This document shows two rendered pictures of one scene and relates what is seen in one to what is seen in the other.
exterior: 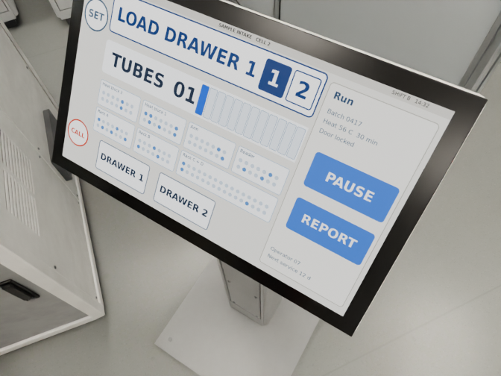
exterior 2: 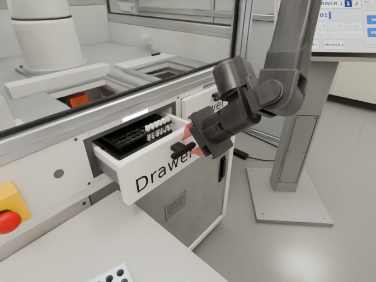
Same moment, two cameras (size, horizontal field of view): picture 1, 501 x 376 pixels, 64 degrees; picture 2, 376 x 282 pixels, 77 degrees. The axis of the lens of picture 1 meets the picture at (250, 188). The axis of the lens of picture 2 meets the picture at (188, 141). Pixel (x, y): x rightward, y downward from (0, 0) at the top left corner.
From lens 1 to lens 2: 1.29 m
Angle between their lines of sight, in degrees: 33
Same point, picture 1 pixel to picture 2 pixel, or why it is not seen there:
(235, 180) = (348, 31)
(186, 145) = (329, 28)
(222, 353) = (289, 208)
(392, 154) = not seen: outside the picture
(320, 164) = (369, 17)
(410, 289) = (328, 163)
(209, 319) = (271, 199)
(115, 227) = not seen: hidden behind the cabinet
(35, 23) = not seen: hidden behind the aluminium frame
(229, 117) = (339, 16)
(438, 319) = (347, 168)
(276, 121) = (353, 12)
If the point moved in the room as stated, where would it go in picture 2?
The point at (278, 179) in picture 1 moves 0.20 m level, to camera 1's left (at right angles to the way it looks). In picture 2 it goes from (360, 26) to (332, 29)
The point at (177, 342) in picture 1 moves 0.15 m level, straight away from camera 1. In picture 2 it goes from (266, 213) to (242, 209)
